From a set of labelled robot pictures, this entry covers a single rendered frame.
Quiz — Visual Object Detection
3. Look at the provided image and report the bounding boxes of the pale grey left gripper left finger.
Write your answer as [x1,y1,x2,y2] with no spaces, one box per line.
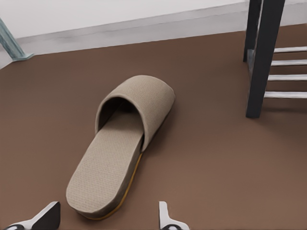
[2,201,61,230]

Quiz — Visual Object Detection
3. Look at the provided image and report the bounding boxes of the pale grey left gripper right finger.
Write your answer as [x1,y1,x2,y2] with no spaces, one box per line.
[159,201,190,230]

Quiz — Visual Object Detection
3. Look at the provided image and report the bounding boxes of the black shoe rack white slats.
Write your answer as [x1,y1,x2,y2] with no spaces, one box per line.
[243,0,307,118]

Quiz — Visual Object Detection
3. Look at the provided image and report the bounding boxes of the beige fabric slipper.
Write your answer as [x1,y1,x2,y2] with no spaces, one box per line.
[65,74,175,220]

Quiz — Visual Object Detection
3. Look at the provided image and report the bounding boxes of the silver frame post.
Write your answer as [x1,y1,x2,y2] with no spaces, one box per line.
[0,17,35,60]

